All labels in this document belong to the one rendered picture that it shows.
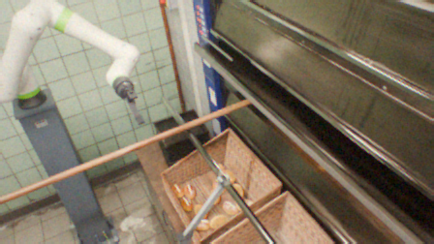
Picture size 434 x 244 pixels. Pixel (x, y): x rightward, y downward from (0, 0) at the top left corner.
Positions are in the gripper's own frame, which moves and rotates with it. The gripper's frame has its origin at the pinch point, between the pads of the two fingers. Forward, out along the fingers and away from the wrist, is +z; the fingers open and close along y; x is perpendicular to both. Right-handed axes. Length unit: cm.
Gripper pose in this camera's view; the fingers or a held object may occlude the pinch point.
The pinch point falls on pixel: (137, 109)
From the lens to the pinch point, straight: 177.3
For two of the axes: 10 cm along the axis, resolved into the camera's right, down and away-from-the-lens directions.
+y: 1.2, 7.9, 6.0
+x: -8.9, 3.5, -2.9
